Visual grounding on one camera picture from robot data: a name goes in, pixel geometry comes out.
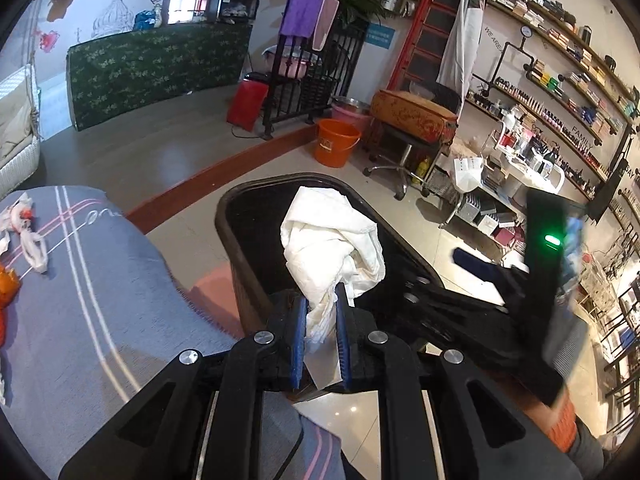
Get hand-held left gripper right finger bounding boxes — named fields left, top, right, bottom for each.
left=334, top=282, right=586, bottom=480

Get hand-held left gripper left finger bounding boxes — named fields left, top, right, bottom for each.
left=59, top=292, right=308, bottom=480

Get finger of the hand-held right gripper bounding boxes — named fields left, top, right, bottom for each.
left=452, top=248, right=527, bottom=312
left=399, top=274, right=507, bottom=367

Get dark brown trash bin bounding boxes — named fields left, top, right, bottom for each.
left=215, top=173, right=442, bottom=397

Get person's right forearm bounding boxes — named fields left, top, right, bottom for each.
left=492, top=370, right=608, bottom=480

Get pink cloth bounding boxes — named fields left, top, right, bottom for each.
left=179, top=266, right=247, bottom=337

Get black metal chair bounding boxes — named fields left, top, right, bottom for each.
left=595, top=280, right=640, bottom=437

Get white cart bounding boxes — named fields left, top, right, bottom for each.
left=440, top=145, right=567, bottom=242

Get yellow bottle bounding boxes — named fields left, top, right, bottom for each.
left=411, top=156, right=432, bottom=186

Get black stool with chrome base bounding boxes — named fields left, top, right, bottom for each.
left=362, top=125, right=442, bottom=202

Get orange patterned case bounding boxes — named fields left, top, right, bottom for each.
left=370, top=89, right=460, bottom=145

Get orange plastic bucket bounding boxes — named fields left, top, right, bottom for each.
left=313, top=119, right=362, bottom=169

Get pink plastic basin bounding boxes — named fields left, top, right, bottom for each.
left=331, top=102, right=374, bottom=134

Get metal basin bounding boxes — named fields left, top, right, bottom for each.
left=331, top=95, right=372, bottom=112

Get black pipe with gauge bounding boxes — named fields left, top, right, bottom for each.
left=492, top=25, right=540, bottom=87

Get white hanging garment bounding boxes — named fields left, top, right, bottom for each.
left=436, top=0, right=489, bottom=97

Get red ladder shelf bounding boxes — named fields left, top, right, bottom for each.
left=385, top=0, right=469, bottom=97

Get black metal rack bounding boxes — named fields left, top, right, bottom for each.
left=260, top=22, right=369, bottom=141

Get red box on floor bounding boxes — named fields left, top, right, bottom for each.
left=226, top=79, right=271, bottom=129

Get pink basins on rack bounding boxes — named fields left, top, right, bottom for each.
left=264, top=45, right=322, bottom=79

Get pink towel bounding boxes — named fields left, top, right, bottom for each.
left=312, top=0, right=341, bottom=52

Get orange wrapper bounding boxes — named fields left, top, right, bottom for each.
left=0, top=264, right=24, bottom=347

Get green patterned panel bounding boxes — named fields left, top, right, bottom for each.
left=66, top=24, right=254, bottom=132

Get purple towel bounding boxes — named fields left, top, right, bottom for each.
left=278, top=0, right=327, bottom=41

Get crumpled white plastic bag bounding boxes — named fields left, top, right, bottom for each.
left=0, top=196, right=36, bottom=235

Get black glass tank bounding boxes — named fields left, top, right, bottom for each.
left=217, top=0, right=261, bottom=24

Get white wicker chair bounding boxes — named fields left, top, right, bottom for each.
left=0, top=65, right=44, bottom=201

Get wall shelving with products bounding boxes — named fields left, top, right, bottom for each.
left=465, top=0, right=640, bottom=202

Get blue wall sign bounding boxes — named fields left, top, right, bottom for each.
left=363, top=22, right=396, bottom=51

